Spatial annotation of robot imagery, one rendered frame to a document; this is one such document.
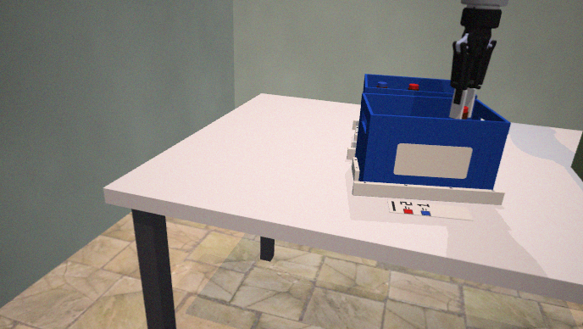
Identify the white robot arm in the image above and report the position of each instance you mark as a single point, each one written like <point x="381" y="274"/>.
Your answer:
<point x="485" y="4"/>

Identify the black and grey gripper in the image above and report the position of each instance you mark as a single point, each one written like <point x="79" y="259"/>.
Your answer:
<point x="478" y="43"/>

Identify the white paper pick list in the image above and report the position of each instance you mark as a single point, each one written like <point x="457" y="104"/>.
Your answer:
<point x="432" y="210"/>

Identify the blue crate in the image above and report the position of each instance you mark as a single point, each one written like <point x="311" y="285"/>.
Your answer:
<point x="394" y="146"/>
<point x="431" y="87"/>

